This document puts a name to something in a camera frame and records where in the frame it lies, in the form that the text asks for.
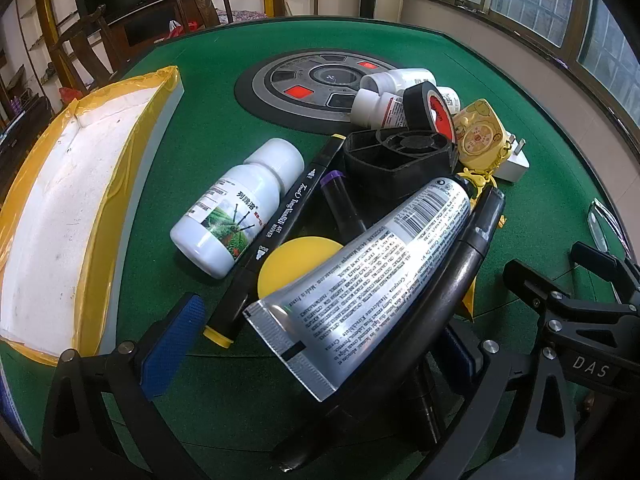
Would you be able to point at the white pill bottle red label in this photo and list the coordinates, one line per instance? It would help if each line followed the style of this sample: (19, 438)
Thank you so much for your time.
(375, 107)

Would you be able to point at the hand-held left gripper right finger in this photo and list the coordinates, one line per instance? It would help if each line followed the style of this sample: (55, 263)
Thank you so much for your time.
(462, 356)

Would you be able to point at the yellow-taped white foam tray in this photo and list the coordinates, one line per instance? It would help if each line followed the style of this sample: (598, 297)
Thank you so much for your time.
(65, 200)

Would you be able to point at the dark wooden television cabinet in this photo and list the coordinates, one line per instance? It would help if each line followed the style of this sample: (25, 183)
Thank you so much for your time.
(145, 30)

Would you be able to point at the yellow ball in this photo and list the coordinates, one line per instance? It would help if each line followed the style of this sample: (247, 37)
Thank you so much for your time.
(290, 265)

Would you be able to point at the purple floral cloth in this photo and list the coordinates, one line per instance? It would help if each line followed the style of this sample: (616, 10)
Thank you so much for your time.
(245, 14)

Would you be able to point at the round grey table control panel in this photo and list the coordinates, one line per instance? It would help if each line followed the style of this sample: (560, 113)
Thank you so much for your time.
(300, 75)

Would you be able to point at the white charger plug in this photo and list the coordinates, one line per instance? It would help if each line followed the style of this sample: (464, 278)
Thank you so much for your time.
(515, 165)

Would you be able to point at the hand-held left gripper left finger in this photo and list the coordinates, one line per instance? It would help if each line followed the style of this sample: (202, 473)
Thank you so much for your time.
(172, 340)

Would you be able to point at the black marker pen yellow cap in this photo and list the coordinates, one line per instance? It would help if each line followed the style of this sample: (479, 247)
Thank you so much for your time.
(280, 225)

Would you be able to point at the black tape roll red core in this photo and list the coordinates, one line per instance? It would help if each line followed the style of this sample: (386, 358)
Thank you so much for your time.
(419, 105)

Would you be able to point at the red plastic bag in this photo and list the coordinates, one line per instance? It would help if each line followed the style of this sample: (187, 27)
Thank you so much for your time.
(67, 94)
(179, 27)

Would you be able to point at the chrome metal fitting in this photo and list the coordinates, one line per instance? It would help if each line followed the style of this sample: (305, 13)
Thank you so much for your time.
(597, 215)

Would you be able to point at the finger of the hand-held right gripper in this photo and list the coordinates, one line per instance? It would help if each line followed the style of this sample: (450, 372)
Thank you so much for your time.
(535, 280)
(600, 257)

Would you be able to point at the black tube with purple band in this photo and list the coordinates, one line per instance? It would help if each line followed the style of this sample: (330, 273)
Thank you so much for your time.
(342, 205)

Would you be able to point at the small white pill bottle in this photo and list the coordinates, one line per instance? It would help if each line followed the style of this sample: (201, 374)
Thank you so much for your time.
(448, 100)

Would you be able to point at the silver squeeze tube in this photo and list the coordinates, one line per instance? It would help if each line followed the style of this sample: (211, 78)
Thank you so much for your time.
(370, 280)

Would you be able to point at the white bottle with green label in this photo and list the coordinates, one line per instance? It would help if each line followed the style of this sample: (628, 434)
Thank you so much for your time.
(235, 205)

